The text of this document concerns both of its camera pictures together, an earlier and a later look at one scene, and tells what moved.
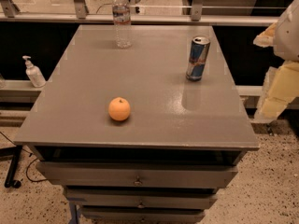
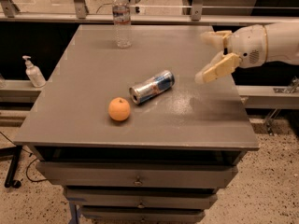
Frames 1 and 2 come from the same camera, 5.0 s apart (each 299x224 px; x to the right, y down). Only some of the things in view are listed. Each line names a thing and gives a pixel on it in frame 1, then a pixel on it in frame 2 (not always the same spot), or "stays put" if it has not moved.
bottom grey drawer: [108, 215] stays put
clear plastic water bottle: [121, 14] stays put
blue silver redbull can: [197, 58] → [152, 86]
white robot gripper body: [288, 35] → [249, 47]
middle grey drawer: [149, 198] stays put
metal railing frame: [8, 11] stays put
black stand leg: [13, 151] stays put
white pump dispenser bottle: [34, 73] stays put
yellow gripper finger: [266, 37] → [220, 67]
